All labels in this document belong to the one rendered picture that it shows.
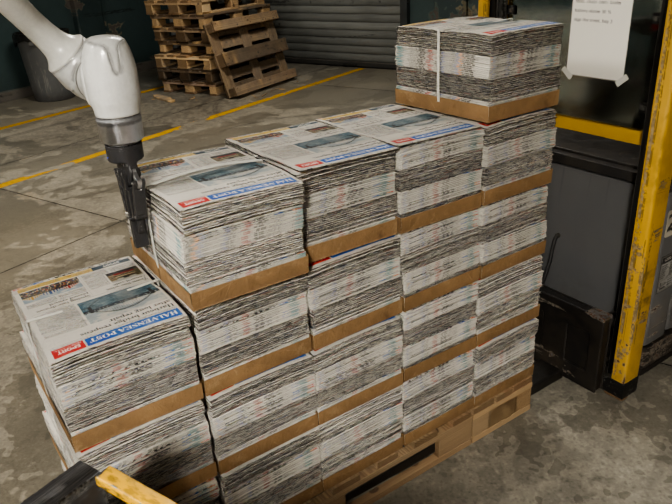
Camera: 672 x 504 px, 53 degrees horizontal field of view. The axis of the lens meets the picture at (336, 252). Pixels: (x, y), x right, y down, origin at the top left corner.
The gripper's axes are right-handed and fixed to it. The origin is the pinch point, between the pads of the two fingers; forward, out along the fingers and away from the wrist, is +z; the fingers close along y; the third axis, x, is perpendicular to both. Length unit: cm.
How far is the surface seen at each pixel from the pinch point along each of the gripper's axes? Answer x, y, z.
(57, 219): -37, 290, 95
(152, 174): -6.8, 5.3, -10.3
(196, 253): -4.6, -20.0, -0.2
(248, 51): -322, 551, 49
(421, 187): -67, -19, 1
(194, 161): -18.2, 7.8, -10.4
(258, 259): -18.3, -20.1, 5.3
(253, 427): -13, -18, 50
